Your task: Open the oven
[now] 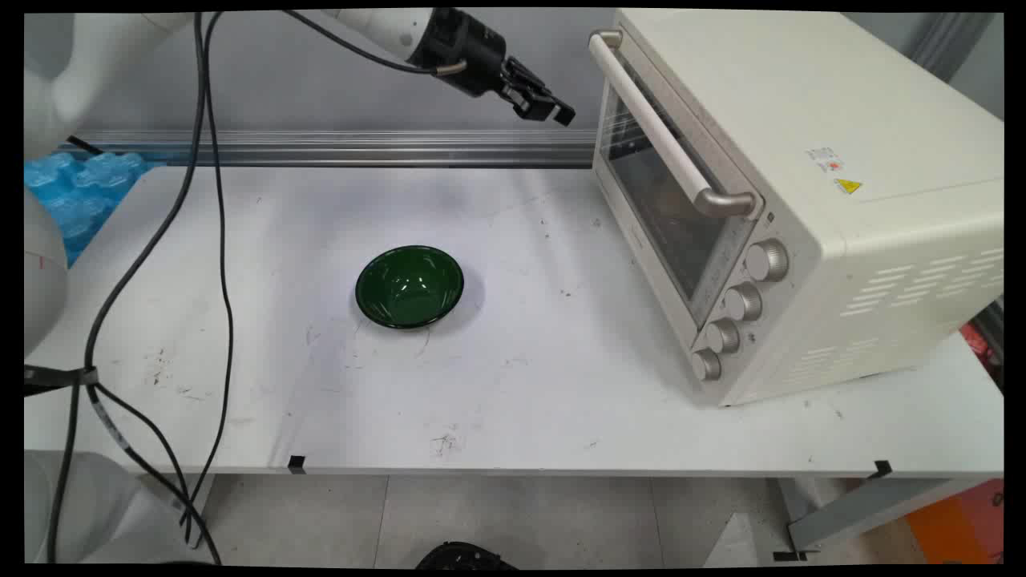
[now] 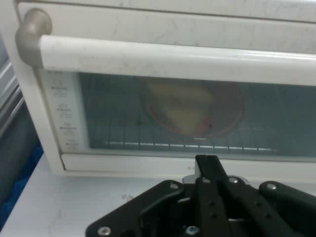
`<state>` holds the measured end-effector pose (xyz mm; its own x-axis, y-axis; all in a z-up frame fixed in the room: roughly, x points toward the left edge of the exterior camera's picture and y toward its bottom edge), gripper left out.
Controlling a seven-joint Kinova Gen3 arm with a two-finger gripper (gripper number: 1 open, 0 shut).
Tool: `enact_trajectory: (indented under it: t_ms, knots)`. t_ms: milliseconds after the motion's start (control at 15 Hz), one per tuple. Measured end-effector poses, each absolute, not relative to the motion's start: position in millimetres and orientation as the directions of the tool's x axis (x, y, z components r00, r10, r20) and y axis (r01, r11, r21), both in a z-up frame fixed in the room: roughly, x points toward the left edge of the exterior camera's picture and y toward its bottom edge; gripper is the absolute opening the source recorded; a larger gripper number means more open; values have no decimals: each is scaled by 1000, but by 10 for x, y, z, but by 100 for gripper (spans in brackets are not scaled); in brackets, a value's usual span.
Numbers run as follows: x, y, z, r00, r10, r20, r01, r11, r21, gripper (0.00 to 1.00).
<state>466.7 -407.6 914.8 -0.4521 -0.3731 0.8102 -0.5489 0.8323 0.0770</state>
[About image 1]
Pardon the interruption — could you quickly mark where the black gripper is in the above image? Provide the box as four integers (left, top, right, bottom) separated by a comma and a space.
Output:
415, 8, 576, 127

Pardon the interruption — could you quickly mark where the glass oven door with handle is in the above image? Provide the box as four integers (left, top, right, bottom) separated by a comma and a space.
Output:
589, 29, 764, 329

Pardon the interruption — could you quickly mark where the dark green bowl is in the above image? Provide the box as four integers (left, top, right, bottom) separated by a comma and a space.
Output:
355, 245, 465, 330

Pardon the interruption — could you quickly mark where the cream toaster oven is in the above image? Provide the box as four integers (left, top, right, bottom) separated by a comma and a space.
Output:
589, 10, 1004, 408

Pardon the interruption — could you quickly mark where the black round object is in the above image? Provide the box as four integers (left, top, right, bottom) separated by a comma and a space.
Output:
415, 542, 518, 570

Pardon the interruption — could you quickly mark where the blue bubble wrap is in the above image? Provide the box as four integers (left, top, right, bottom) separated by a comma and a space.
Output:
24, 151, 161, 267

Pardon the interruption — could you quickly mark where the red object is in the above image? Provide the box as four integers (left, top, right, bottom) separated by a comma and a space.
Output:
960, 321, 1004, 377

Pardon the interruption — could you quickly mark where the grey table leg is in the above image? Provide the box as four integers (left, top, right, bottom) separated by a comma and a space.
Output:
774, 478, 983, 562

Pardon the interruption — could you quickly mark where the orange box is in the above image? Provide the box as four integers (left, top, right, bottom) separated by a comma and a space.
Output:
906, 479, 1004, 565

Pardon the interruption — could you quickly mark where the aluminium profile rail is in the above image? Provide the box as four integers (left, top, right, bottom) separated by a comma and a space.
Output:
60, 130, 598, 169

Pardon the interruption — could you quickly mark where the long black cable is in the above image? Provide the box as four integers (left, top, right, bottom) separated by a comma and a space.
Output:
178, 11, 235, 547
46, 11, 205, 563

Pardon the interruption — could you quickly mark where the black strap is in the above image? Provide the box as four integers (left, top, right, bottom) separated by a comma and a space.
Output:
24, 365, 99, 397

